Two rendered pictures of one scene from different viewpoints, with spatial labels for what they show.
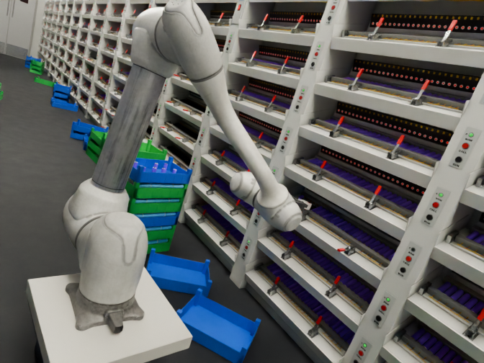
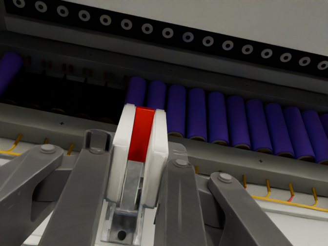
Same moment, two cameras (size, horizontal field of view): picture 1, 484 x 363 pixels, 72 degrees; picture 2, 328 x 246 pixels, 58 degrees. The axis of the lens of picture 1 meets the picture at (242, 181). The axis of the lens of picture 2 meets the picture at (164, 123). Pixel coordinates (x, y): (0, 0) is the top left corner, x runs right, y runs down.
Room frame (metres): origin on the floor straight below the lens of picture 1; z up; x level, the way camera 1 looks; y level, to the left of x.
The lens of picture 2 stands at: (1.29, -0.18, 0.66)
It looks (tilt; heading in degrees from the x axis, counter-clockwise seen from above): 27 degrees down; 306
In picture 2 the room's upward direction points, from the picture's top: 13 degrees clockwise
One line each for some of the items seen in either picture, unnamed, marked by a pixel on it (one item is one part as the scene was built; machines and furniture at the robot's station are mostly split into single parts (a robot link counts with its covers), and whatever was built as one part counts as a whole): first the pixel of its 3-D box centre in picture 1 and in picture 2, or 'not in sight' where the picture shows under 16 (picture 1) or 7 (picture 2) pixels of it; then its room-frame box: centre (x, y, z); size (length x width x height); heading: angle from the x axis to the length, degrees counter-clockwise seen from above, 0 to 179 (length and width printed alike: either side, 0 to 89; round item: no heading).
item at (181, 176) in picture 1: (155, 168); not in sight; (1.60, 0.43, 0.44); 0.30 x 0.20 x 0.08; 140
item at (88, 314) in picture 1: (108, 299); not in sight; (0.80, 0.25, 0.27); 0.22 x 0.18 x 0.06; 41
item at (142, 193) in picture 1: (152, 183); not in sight; (1.60, 0.43, 0.36); 0.30 x 0.20 x 0.08; 140
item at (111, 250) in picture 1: (115, 251); not in sight; (0.83, 0.27, 0.41); 0.18 x 0.16 x 0.22; 45
